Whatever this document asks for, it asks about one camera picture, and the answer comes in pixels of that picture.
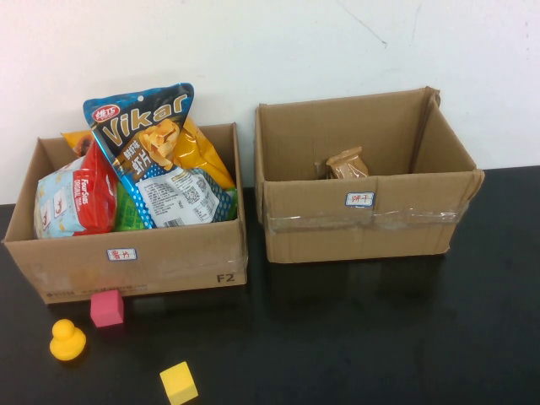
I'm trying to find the brown snack packet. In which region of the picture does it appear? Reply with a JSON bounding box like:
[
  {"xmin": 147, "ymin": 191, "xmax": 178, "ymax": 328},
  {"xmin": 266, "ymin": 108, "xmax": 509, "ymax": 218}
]
[{"xmin": 325, "ymin": 146, "xmax": 371, "ymax": 180}]

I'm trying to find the yellow snack bag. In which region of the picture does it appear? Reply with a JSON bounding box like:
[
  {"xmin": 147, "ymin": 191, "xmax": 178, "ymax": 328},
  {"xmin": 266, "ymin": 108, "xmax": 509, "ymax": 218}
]
[{"xmin": 170, "ymin": 116, "xmax": 236, "ymax": 191}]

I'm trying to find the green snack bag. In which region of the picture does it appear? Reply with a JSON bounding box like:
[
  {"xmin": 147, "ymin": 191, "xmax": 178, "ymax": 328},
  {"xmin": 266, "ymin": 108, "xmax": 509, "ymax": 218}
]
[{"xmin": 112, "ymin": 181, "xmax": 149, "ymax": 233}]

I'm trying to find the blue Vikar snack bag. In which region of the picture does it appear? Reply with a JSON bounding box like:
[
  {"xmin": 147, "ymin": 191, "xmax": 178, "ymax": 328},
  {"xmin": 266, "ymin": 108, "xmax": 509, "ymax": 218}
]
[{"xmin": 82, "ymin": 82, "xmax": 238, "ymax": 229}]

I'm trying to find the orange snack bag dark print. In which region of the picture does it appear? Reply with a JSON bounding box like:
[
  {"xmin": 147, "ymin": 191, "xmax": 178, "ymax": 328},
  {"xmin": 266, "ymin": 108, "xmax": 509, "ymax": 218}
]
[{"xmin": 61, "ymin": 129, "xmax": 96, "ymax": 158}]

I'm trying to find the cardboard box with clear tape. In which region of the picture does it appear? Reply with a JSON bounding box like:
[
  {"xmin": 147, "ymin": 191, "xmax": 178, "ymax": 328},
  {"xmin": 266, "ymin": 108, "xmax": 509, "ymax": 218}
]
[{"xmin": 254, "ymin": 86, "xmax": 486, "ymax": 265}]

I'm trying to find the white label on taped box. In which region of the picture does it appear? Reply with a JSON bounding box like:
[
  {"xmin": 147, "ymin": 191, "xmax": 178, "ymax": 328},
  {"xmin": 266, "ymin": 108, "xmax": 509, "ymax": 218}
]
[{"xmin": 345, "ymin": 192, "xmax": 375, "ymax": 208}]

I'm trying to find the cardboard box with F2 print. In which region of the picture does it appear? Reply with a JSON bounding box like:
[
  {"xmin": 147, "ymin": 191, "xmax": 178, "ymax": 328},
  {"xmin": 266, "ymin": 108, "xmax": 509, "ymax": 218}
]
[{"xmin": 2, "ymin": 121, "xmax": 250, "ymax": 305}]

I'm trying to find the white label on F2 box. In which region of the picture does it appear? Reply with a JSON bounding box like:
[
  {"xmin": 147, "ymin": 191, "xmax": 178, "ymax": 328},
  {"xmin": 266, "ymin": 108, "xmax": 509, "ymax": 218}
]
[{"xmin": 105, "ymin": 246, "xmax": 138, "ymax": 262}]

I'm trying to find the pink foam cube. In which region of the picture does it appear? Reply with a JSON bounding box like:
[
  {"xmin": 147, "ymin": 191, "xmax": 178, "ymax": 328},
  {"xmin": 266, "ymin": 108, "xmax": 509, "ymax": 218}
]
[{"xmin": 89, "ymin": 289, "xmax": 126, "ymax": 328}]

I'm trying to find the yellow foam cube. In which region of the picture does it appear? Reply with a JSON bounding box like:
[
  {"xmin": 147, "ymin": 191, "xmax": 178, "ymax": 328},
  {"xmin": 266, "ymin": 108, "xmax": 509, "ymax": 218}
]
[{"xmin": 159, "ymin": 360, "xmax": 199, "ymax": 405}]

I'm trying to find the light blue red FourSeas bag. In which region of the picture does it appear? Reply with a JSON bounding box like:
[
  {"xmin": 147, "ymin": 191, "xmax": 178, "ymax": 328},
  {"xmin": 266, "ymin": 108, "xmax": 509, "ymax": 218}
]
[{"xmin": 33, "ymin": 143, "xmax": 120, "ymax": 240}]

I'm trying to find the yellow rubber duck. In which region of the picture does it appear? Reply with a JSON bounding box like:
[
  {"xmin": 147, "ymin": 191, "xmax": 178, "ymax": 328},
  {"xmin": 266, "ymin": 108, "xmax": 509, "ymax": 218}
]
[{"xmin": 49, "ymin": 318, "xmax": 88, "ymax": 362}]

